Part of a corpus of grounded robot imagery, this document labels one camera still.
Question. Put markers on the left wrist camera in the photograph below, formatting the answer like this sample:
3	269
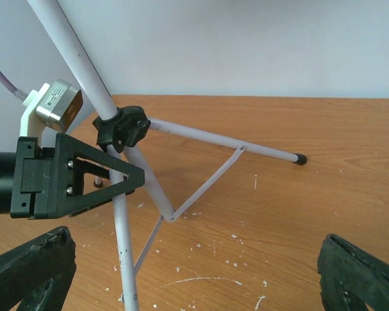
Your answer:
54	106

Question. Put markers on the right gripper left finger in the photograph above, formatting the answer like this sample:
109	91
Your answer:
37	275

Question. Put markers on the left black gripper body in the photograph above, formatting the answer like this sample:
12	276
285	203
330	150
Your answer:
33	177

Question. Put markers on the white perforated music stand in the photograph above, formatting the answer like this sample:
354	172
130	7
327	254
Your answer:
59	29

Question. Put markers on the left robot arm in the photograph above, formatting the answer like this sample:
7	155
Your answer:
7	168

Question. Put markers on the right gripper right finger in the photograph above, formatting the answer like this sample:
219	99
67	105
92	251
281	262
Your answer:
351	278

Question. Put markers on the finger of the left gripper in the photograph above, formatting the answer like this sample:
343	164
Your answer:
74	161

